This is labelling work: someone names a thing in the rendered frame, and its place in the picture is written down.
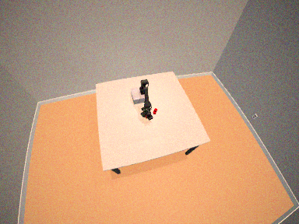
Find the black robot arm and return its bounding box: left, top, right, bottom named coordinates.
left=139, top=79, right=152, bottom=117

